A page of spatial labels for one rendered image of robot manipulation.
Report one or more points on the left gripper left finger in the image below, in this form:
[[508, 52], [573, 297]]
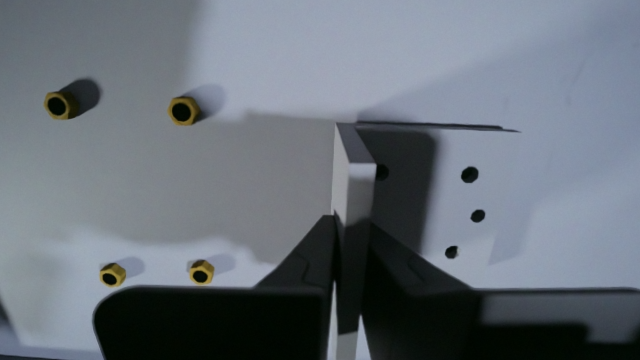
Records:
[[285, 316]]

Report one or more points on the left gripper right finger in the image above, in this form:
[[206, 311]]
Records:
[[409, 311]]

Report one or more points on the grey l-shaped bracket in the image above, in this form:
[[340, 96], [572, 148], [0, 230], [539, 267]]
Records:
[[420, 200]]

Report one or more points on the brass hex nut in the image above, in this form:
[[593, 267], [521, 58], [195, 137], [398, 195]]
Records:
[[61, 105], [183, 111], [202, 272], [112, 275]]

